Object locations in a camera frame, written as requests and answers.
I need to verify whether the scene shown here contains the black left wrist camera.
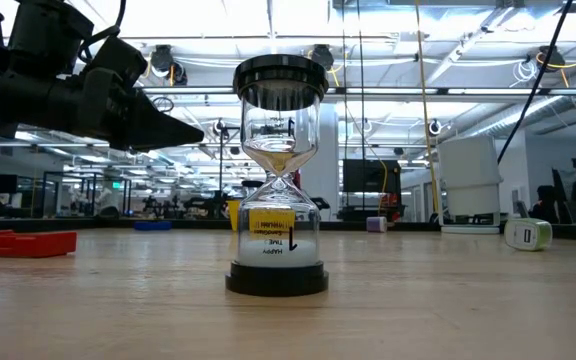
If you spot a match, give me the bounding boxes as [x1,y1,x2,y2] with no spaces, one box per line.
[6,0,95,79]

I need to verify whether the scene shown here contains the black ceiling fixture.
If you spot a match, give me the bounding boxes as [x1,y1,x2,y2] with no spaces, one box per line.
[149,44,189,87]
[310,43,337,71]
[535,44,567,74]

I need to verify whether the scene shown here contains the green USB wall charger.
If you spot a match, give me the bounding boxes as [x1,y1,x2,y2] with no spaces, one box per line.
[503,218,554,252]

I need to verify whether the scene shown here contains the red digital timer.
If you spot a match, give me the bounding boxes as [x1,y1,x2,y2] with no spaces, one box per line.
[0,229,78,259]

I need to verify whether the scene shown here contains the white sand hourglass black caps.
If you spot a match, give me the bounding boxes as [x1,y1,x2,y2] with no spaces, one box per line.
[224,53,330,299]

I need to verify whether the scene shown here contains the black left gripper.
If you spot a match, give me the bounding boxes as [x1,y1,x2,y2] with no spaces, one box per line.
[0,35,206,152]

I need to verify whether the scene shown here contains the blue digital timer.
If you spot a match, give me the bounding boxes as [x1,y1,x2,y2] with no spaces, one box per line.
[133,220,173,232]

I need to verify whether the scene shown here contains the purple USB wall charger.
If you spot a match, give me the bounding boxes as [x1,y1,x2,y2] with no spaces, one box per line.
[365,215,388,234]

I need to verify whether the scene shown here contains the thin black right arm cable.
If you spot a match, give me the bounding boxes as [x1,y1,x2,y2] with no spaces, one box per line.
[496,0,575,165]

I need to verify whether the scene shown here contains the person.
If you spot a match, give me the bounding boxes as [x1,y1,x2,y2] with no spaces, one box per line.
[530,184,559,224]

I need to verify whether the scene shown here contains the yellow hanging cable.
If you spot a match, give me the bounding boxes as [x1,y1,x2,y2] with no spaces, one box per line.
[414,0,442,219]

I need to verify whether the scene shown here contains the black left wrist camera cable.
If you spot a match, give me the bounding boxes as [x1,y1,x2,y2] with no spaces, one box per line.
[77,0,128,64]

